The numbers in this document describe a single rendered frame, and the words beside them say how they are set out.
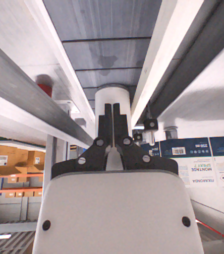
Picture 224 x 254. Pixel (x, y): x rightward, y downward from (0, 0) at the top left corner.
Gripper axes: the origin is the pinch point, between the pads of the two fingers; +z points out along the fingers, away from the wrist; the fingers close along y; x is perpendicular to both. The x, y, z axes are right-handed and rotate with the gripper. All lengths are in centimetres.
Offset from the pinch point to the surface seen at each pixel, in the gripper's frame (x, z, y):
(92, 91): -1.7, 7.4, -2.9
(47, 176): -19.9, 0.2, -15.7
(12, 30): 5.7, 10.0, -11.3
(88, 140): -1.8, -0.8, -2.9
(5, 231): -652, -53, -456
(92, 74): 2.2, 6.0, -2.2
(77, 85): -0.2, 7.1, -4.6
